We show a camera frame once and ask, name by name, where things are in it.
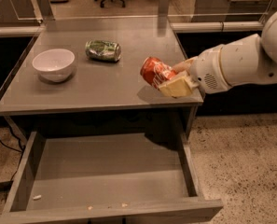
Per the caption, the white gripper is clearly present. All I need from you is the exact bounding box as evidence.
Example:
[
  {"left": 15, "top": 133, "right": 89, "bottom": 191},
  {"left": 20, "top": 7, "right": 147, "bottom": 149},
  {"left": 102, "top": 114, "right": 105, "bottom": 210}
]
[{"left": 159, "top": 44, "right": 232, "bottom": 98}]

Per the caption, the red coke can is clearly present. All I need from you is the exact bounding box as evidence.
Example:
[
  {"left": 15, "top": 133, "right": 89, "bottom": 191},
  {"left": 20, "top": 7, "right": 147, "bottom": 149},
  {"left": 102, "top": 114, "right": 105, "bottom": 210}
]
[{"left": 140, "top": 57, "right": 177, "bottom": 89}]

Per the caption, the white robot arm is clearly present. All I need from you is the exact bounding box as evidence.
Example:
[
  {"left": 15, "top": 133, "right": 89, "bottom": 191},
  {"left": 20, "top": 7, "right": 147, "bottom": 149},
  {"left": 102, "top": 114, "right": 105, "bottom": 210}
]
[{"left": 158, "top": 11, "right": 277, "bottom": 97}]

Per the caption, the green soda can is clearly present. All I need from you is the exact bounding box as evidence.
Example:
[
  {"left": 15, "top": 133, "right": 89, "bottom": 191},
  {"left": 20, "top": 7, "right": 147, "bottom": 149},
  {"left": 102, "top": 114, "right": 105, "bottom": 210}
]
[{"left": 85, "top": 40, "right": 121, "bottom": 62}]

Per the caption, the grey open top drawer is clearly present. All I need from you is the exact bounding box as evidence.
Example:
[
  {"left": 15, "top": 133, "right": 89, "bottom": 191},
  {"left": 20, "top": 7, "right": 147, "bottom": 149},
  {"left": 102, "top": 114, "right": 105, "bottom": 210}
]
[{"left": 0, "top": 128, "right": 223, "bottom": 224}]

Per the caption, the grey cabinet table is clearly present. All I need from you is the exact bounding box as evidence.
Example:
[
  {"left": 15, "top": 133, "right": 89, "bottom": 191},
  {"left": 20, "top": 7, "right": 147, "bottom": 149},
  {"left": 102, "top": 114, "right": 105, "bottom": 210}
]
[{"left": 0, "top": 15, "right": 206, "bottom": 142}]

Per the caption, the white bowl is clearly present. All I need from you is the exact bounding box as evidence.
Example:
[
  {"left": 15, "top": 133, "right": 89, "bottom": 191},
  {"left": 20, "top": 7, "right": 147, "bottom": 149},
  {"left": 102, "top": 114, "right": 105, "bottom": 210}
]
[{"left": 32, "top": 49, "right": 75, "bottom": 82}]

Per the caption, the black floor cable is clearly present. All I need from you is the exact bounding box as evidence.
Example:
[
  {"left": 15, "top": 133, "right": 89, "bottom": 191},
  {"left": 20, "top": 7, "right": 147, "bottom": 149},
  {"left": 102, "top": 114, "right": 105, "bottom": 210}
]
[{"left": 0, "top": 126, "right": 26, "bottom": 201}]

